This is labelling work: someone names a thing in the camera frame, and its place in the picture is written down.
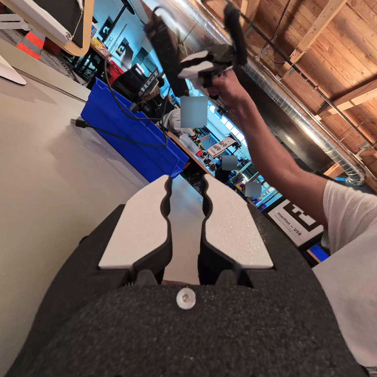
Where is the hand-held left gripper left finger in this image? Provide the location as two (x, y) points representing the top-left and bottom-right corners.
(98, 175), (173, 270)

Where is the standing picture card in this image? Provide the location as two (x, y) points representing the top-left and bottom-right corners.
(207, 138), (237, 157)

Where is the white folding stand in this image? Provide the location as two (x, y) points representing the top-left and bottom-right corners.
(0, 0), (73, 86)

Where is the person's right hand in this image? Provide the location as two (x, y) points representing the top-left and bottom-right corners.
(206, 69), (251, 118)

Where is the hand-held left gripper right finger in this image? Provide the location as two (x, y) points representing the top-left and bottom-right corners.
(201, 174), (274, 270)

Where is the person's white shirt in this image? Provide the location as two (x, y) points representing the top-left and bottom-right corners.
(312, 180), (377, 369)

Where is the grey desk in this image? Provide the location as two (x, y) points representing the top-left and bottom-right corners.
(0, 38), (207, 377)

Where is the silver ventilation duct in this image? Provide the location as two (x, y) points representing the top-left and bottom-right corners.
(177, 0), (366, 187)

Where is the wooden table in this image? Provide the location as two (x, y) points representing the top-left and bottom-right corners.
(167, 131), (212, 175)

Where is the framed marker sign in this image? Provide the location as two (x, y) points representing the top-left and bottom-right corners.
(266, 199), (325, 248)

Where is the wooden board with dark panel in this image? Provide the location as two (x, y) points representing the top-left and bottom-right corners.
(9, 0), (95, 57)

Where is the black hub cable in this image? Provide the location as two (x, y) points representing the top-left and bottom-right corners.
(71, 88), (172, 148)

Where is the blue plastic bin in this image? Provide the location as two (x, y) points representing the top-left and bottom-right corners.
(80, 77), (190, 184)

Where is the thin black cable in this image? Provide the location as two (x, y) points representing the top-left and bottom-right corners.
(103, 53), (166, 122)

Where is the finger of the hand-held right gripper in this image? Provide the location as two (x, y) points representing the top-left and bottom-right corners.
(179, 51), (210, 65)
(178, 62), (233, 79)

